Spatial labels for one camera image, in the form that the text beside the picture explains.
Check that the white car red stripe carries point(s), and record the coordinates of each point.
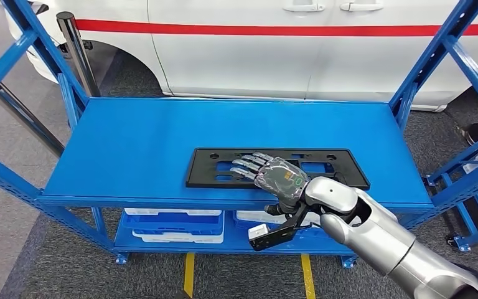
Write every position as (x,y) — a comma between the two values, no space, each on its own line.
(243,62)

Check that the black stanchion post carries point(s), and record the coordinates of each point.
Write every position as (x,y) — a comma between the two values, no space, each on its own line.
(78,53)

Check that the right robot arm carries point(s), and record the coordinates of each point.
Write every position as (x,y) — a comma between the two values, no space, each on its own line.
(387,243)

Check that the small blue steel rack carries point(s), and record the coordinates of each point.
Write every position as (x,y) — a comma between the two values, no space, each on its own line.
(463,243)

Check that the black plastic plate bracket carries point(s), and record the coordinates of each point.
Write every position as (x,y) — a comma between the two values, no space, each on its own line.
(206,173)

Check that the large blue steel rack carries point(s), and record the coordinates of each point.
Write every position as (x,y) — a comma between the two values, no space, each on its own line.
(181,136)

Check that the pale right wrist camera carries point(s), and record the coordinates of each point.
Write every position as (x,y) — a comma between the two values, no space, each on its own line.
(258,231)

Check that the black barrier rail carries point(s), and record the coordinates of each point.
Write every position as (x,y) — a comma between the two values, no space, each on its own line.
(20,109)

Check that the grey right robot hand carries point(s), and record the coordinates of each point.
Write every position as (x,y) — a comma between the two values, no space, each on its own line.
(282,179)

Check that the yellow floor tape strip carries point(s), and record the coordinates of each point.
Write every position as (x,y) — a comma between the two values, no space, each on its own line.
(308,276)
(189,276)

